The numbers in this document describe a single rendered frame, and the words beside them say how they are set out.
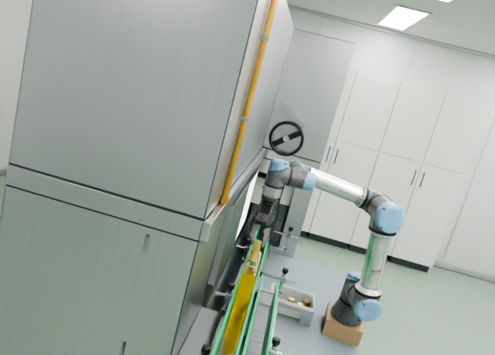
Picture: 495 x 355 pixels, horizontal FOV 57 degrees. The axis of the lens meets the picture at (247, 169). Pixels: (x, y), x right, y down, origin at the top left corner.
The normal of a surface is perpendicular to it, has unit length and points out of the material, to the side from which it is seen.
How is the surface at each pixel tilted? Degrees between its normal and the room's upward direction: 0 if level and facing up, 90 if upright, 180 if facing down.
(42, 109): 90
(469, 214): 90
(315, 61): 90
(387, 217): 86
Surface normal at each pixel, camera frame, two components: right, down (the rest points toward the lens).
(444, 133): -0.13, 0.18
